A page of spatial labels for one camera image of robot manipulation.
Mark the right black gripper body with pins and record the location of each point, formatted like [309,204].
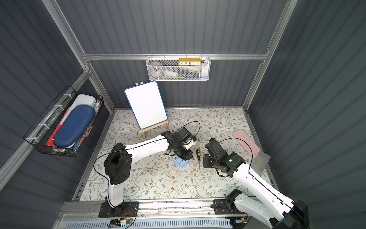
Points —
[210,160]

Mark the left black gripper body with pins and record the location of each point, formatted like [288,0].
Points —
[183,152]

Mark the black yellow screwdriver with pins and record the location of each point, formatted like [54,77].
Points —
[198,154]

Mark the light blue alarm clock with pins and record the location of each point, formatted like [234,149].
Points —
[180,163]

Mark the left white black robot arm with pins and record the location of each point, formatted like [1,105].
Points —
[117,165]

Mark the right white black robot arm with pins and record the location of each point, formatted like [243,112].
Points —
[274,209]

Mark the pink pencil case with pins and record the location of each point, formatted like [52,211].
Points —
[246,142]

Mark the wooden easel stand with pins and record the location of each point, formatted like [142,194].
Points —
[153,127]

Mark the white tape roll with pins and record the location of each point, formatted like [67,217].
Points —
[155,69]

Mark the yellow clock in basket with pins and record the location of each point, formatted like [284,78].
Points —
[189,62]

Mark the dark blue oval case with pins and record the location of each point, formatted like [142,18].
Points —
[74,126]

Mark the white plastic container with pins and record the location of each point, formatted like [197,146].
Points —
[81,99]

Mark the red folder in basket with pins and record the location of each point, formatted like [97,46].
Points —
[50,140]

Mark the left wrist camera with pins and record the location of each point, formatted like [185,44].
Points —
[190,143]

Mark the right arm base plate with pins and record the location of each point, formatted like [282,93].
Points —
[225,207]

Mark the white board blue frame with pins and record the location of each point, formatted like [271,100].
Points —
[145,104]

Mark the white wire mesh basket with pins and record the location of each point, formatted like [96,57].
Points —
[174,72]

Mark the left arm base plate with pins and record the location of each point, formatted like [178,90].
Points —
[126,209]

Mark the black wire wall basket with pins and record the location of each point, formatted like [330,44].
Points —
[41,132]

